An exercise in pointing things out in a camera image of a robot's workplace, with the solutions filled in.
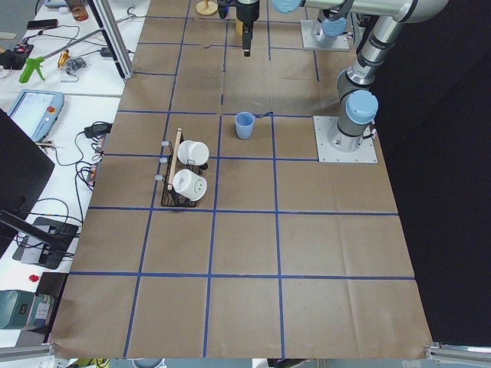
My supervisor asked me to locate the black smartphone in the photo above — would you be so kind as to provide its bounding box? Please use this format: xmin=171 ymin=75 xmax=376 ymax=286
xmin=26 ymin=18 xmax=58 ymax=30

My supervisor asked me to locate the black power adapter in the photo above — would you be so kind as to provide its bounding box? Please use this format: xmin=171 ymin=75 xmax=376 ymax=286
xmin=84 ymin=122 xmax=113 ymax=138

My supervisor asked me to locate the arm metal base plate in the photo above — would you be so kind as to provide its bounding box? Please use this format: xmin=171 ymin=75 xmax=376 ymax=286
xmin=300 ymin=20 xmax=350 ymax=51
xmin=313 ymin=116 xmax=378 ymax=164

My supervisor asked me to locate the white smiley mug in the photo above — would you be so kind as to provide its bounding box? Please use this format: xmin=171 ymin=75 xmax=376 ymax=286
xmin=173 ymin=169 xmax=207 ymax=201

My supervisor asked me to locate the black wire mug rack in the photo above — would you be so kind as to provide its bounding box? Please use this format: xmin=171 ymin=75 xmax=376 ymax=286
xmin=155 ymin=127 xmax=209 ymax=208

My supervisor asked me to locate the light blue plastic cup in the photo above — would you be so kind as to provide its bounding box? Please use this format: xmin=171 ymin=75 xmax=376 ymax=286
xmin=235 ymin=112 xmax=255 ymax=140

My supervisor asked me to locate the teach pendant tablet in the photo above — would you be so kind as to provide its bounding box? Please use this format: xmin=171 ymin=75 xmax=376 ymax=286
xmin=8 ymin=89 xmax=64 ymax=143

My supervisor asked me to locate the wooden mug tree stand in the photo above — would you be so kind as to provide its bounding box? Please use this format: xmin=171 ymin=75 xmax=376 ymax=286
xmin=195 ymin=0 xmax=218 ymax=16

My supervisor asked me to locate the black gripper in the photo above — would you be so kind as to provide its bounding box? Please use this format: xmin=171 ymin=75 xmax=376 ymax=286
xmin=236 ymin=0 xmax=259 ymax=57

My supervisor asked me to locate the black monitor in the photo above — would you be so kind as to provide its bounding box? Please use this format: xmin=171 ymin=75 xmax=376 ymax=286
xmin=1 ymin=111 xmax=54 ymax=254

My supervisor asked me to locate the green caulking gun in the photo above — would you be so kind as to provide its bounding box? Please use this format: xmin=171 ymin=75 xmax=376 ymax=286
xmin=18 ymin=56 xmax=45 ymax=84

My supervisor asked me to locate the bamboo cylinder holder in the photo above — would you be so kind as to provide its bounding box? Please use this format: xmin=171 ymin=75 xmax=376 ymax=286
xmin=236 ymin=19 xmax=243 ymax=36

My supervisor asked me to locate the white mug on rack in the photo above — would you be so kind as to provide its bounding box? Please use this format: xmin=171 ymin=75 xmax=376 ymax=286
xmin=177 ymin=140 xmax=209 ymax=166

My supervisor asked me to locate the aluminium frame post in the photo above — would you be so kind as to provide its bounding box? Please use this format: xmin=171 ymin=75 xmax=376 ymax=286
xmin=87 ymin=0 xmax=133 ymax=80

